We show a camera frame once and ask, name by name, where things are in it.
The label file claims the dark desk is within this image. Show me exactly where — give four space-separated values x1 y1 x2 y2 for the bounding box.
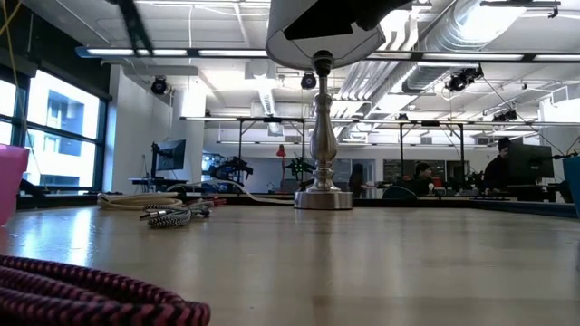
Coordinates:
128 176 189 194

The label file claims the black metal station frame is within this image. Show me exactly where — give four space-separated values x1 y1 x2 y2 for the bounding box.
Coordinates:
180 116 309 182
380 120 468 182

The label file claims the dark computer monitor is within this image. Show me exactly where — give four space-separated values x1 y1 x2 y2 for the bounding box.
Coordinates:
507 142 555 179

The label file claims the thin yellow cord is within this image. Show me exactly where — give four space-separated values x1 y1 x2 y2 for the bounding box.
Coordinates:
0 0 22 114

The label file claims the silver table lamp white shade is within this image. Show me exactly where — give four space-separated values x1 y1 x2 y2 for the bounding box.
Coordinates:
265 0 387 211

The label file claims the pink plastic bin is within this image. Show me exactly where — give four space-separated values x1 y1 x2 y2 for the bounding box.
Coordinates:
0 143 30 226

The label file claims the blue plastic bin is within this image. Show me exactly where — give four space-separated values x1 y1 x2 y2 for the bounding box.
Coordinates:
562 156 580 218

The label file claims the cream cable coil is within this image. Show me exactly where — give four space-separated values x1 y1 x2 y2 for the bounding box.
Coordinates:
96 191 185 212

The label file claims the dark blue chair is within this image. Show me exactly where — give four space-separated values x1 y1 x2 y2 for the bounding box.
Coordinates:
382 185 419 200

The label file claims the magenta black braided cable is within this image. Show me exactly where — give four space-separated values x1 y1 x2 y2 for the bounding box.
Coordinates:
0 254 212 326

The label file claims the black table edge frame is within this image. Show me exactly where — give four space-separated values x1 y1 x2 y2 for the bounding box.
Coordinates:
17 193 580 219

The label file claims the red desk lamp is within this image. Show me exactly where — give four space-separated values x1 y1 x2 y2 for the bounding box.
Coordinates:
275 143 288 191

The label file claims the silver ventilation duct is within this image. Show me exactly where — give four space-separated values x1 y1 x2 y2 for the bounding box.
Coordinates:
334 0 536 141

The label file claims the overhead LED light bar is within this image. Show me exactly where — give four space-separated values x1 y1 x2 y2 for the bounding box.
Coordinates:
74 44 580 64

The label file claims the person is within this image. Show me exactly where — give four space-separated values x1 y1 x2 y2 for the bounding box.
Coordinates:
398 161 439 197
347 162 371 199
482 136 513 194

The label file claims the monitor on arm mount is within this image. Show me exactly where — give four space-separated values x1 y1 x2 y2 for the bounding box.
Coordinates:
150 139 188 178

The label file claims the grey striped cable bundle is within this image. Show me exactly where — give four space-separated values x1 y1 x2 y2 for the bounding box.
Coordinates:
180 198 215 218

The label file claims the black white braided cable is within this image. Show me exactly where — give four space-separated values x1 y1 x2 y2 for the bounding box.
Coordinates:
139 203 194 229

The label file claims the large window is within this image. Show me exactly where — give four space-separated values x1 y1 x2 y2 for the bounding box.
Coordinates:
0 67 110 191

